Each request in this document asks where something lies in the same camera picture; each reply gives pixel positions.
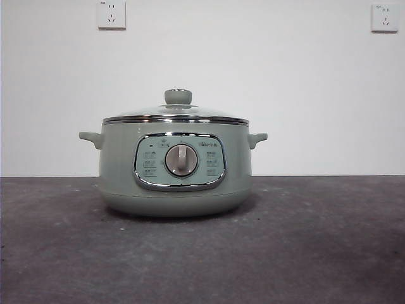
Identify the white wall socket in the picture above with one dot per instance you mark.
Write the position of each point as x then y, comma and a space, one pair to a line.
111, 16
384, 17

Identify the pale green electric pot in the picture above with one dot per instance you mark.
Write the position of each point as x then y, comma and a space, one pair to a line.
120, 171

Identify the glass lid with green knob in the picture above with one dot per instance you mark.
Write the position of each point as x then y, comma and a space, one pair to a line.
177, 111

